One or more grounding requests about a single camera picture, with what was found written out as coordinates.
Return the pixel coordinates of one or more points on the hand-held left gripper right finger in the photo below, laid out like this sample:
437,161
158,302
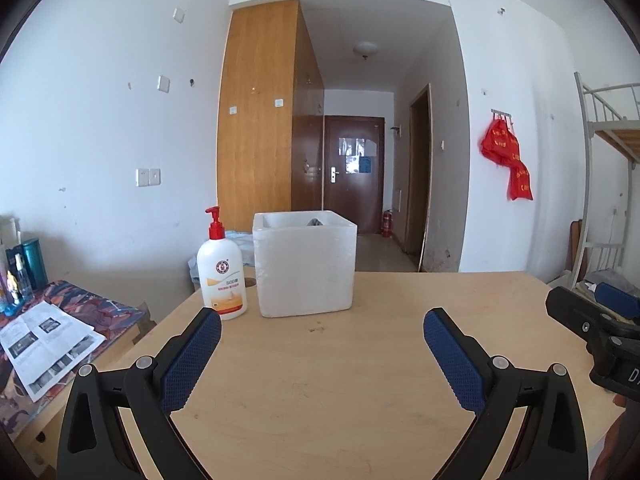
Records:
452,360

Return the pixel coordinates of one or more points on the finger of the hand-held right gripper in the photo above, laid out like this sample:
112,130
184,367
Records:
622,302
575,310

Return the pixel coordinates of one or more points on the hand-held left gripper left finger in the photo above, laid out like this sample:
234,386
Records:
192,355

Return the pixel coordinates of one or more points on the white foam box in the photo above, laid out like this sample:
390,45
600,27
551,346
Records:
305,275

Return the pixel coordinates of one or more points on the grey cloth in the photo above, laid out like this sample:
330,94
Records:
315,221

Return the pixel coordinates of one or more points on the person's right hand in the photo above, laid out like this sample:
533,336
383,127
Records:
625,445

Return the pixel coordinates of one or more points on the grey bedding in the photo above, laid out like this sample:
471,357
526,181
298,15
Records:
607,280

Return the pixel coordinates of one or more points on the brown wooden board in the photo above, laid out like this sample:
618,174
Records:
579,245

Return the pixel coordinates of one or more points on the white lotion pump bottle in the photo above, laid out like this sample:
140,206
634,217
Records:
222,285

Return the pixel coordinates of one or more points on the red printed cloth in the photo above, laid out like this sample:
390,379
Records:
521,182
500,142

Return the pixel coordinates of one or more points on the white metal bunk bed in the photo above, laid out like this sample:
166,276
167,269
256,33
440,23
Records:
587,160

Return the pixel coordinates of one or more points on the printed paper leaflet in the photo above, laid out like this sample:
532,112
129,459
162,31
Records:
45,345

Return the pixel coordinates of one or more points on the red fire extinguisher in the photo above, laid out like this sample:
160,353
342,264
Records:
387,224

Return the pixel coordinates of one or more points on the teal tumbler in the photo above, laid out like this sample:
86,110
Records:
35,265

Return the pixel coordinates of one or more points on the clear spray bottle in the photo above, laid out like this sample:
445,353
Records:
23,280

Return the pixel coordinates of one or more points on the dark brown entrance door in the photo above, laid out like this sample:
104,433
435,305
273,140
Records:
355,200

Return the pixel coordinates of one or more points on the small yellow figurine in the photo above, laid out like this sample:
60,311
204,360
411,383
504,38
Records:
14,287

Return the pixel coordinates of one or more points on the blue door notice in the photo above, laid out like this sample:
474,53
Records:
366,163

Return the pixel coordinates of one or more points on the white door notice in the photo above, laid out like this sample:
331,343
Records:
351,146

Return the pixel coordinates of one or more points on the wooden wardrobe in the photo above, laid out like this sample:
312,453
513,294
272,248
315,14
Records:
255,110

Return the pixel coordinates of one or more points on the round ceiling lamp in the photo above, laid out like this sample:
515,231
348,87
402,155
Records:
365,50

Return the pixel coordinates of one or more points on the white wall socket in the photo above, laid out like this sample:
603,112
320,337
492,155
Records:
155,176
142,177

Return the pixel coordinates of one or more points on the brown side door frame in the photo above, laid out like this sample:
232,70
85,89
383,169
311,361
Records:
419,170

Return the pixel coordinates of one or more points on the metal wall hook rack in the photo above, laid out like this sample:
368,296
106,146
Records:
502,112

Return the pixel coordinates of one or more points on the white wall switch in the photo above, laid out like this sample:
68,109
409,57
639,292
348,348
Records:
163,84
179,15

